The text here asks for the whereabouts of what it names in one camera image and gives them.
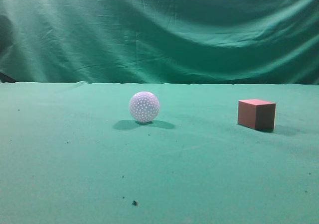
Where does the red cube block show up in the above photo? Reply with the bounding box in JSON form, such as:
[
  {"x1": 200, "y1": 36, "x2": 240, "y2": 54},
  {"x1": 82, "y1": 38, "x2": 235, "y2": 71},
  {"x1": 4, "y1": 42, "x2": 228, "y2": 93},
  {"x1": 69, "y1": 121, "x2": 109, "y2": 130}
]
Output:
[{"x1": 237, "y1": 99, "x2": 276, "y2": 130}]

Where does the white dimpled golf ball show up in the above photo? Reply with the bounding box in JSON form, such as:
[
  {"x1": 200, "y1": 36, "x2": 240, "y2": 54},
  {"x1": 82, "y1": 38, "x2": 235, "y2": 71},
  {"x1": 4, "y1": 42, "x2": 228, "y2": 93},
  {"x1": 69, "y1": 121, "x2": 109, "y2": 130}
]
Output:
[{"x1": 129, "y1": 91, "x2": 160, "y2": 123}]

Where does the green backdrop cloth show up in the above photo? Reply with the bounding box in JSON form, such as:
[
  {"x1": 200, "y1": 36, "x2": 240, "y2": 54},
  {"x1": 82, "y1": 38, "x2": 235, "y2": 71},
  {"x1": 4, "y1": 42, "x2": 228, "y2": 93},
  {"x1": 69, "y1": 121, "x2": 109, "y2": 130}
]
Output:
[{"x1": 0, "y1": 0, "x2": 319, "y2": 85}]

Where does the green table cloth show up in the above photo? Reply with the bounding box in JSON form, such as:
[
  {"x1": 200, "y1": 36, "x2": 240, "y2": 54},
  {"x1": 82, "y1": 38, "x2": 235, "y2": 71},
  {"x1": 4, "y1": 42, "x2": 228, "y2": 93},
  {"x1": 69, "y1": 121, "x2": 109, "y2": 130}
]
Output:
[{"x1": 0, "y1": 82, "x2": 319, "y2": 224}]

